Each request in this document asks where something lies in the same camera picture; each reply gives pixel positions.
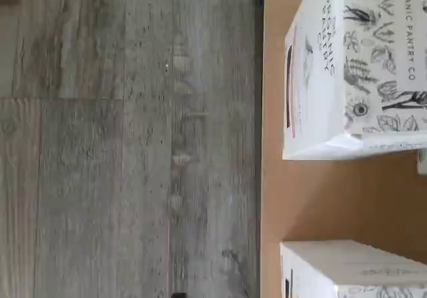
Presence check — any white box dark strip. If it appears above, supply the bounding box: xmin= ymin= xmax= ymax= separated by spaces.
xmin=282 ymin=0 xmax=427 ymax=161

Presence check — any white box black strip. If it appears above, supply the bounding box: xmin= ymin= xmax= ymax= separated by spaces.
xmin=279 ymin=239 xmax=427 ymax=298

